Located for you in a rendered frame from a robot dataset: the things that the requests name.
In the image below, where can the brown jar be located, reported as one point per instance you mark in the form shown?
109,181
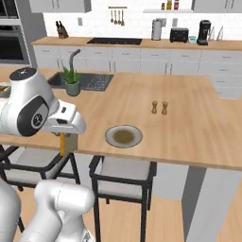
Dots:
163,6

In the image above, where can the wooden knife block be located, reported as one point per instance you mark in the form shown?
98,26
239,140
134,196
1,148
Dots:
62,32

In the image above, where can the black microwave oven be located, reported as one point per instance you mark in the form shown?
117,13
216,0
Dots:
8,8

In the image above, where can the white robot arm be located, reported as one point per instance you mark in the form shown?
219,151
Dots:
28,113

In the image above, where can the black toaster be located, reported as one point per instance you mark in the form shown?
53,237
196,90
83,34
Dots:
179,35

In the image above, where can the white wall cupboard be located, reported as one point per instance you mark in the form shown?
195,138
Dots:
217,5
60,5

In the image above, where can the grey island base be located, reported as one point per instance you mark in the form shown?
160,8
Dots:
208,204

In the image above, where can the hanging utensil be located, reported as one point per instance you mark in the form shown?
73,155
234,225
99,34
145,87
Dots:
122,19
112,17
115,18
119,18

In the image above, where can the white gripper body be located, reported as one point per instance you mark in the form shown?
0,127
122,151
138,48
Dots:
78,124

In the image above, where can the black stool with grey seat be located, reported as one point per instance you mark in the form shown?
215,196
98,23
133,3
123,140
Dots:
124,176
34,164

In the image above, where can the dark tray with food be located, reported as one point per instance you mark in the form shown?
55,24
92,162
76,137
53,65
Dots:
4,90

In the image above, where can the black coffee machine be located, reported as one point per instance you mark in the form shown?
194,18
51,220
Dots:
204,31

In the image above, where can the dark sink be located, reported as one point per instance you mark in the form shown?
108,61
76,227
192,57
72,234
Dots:
94,81

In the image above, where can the grey plate with brown centre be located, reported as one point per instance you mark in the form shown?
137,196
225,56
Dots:
123,136

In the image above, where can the teal bowl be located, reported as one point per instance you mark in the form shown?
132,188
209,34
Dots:
192,39

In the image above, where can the wooden shaker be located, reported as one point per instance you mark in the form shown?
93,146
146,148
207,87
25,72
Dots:
154,107
164,108

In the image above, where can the white base cupboards run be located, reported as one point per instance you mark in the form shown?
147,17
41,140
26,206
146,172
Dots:
151,61

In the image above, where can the green plant in grey pot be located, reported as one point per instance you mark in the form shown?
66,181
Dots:
72,83

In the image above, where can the red jar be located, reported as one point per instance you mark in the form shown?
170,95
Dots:
176,4

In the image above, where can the black hob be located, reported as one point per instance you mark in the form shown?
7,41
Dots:
115,41

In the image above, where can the grey wall socket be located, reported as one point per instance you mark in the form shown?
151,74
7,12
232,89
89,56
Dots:
80,21
175,22

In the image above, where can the white wall shelf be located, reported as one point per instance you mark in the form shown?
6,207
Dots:
168,10

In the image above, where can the clear glass bottle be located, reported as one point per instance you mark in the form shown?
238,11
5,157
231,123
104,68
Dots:
220,34
212,34

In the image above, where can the yellow jar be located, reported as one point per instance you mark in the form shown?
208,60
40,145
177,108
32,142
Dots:
169,4

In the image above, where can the grey tap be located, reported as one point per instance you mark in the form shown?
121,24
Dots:
73,60

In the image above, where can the black wall oven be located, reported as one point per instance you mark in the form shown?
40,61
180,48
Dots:
12,47

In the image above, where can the utensil rail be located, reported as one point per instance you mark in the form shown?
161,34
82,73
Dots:
117,7

